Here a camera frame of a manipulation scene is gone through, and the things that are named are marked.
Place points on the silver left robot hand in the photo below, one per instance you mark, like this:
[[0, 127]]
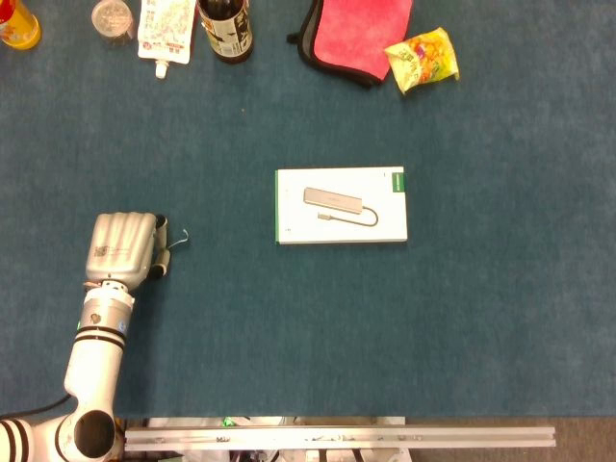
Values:
[[118, 250]]

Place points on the pale green paper strip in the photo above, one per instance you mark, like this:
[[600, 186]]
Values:
[[186, 237]]

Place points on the white paper box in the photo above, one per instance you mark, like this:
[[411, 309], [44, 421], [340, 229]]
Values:
[[337, 231]]

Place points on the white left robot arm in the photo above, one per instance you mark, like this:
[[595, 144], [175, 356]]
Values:
[[94, 366]]

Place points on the pink microfiber cloth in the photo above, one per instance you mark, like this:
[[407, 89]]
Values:
[[356, 33]]

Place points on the blue felt table cover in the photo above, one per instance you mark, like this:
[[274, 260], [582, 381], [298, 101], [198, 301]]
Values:
[[308, 313]]

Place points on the white spout pouch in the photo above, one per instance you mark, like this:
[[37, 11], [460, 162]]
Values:
[[163, 29]]

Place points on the small clear jar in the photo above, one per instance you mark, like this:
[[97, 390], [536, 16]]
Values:
[[111, 19]]

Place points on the orange juice bottle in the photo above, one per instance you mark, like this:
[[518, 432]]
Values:
[[21, 31]]

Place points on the dark sauce bottle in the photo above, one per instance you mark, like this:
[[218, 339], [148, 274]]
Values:
[[226, 33]]

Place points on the yellow snack bag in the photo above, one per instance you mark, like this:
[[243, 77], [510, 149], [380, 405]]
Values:
[[423, 60]]

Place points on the aluminium profile rail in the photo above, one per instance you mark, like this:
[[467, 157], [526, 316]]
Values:
[[337, 438]]

